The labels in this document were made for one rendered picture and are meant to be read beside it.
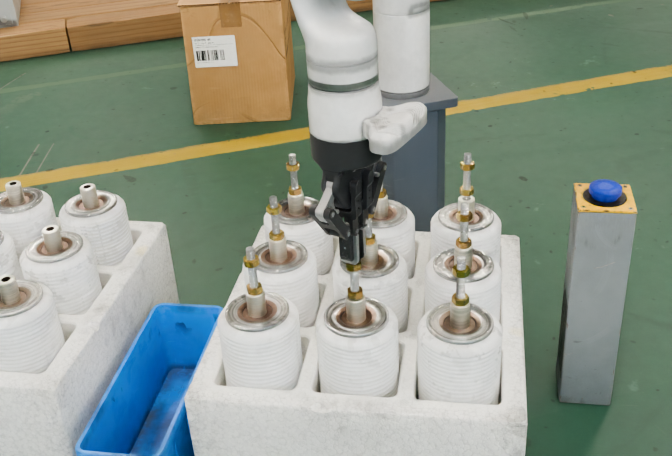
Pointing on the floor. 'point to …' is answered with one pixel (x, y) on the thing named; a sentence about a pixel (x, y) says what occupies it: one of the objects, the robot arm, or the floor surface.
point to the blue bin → (152, 387)
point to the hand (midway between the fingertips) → (352, 243)
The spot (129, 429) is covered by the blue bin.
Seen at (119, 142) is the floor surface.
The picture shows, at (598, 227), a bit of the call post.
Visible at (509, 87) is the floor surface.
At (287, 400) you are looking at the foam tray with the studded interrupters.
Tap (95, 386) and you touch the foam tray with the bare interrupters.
